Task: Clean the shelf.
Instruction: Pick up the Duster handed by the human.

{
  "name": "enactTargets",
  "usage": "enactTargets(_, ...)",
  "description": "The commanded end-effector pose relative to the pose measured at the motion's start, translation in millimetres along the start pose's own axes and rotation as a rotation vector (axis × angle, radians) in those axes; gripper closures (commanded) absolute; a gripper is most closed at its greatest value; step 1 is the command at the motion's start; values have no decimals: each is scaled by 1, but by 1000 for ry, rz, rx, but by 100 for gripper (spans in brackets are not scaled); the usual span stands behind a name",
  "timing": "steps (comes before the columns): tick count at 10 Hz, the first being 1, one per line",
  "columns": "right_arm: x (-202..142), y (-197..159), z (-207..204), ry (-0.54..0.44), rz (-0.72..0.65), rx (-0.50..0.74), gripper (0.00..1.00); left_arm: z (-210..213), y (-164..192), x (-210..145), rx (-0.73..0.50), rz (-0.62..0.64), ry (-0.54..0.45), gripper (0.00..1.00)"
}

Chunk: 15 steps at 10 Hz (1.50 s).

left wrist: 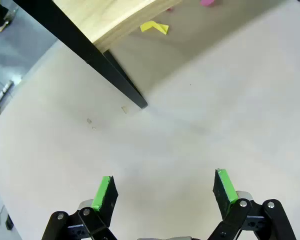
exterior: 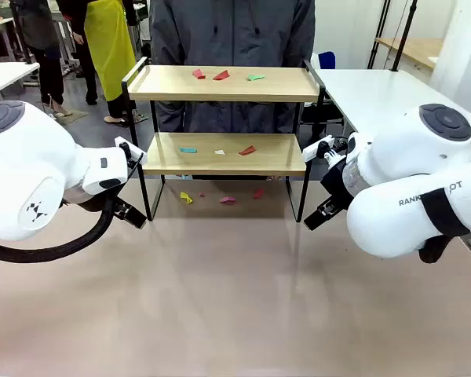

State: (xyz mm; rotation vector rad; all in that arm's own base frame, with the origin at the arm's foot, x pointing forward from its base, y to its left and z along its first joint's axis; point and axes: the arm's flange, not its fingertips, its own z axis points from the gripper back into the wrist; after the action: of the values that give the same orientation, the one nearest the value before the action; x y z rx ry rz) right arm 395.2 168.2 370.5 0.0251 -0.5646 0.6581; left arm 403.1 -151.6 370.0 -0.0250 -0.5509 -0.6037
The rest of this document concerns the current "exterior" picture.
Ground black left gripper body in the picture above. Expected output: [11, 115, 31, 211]
[108, 195, 132, 221]

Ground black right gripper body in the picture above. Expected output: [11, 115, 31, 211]
[319, 156, 356, 208]

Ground black office chair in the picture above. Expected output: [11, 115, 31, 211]
[298, 100, 345, 138]

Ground large white table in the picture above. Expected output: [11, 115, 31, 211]
[309, 68, 471, 158]

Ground green floor mat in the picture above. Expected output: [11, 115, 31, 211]
[49, 108, 89, 126]

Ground blue chair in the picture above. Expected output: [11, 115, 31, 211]
[317, 50, 337, 71]

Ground thin black tripod stand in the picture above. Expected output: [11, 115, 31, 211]
[367, 0, 392, 71]

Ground black light stand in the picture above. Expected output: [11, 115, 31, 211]
[390, 0, 419, 72]

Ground wooden desk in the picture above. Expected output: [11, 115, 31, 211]
[374, 37, 444, 72]

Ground person in yellow apron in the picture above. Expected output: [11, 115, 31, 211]
[60, 0, 139, 129]

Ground small white table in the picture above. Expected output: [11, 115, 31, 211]
[0, 61, 41, 101]

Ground person in grey jacket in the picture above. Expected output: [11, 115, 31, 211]
[148, 0, 317, 134]

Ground person in black clothes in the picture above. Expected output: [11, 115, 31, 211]
[11, 0, 70, 119]

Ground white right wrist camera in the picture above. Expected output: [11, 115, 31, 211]
[301, 134, 346, 163]

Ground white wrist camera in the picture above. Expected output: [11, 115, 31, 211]
[114, 135, 148, 170]
[301, 134, 346, 163]

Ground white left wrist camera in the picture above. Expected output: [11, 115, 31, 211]
[114, 135, 148, 170]

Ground black left arm cable sleeve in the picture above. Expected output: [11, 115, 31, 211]
[0, 192, 119, 264]

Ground black arm cable sleeve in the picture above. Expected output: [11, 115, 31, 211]
[0, 192, 119, 264]
[418, 234, 453, 265]

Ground black right arm cable sleeve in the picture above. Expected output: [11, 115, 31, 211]
[418, 234, 453, 265]

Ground two-tier wooden shelf black frame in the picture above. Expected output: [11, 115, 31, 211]
[121, 57, 326, 224]

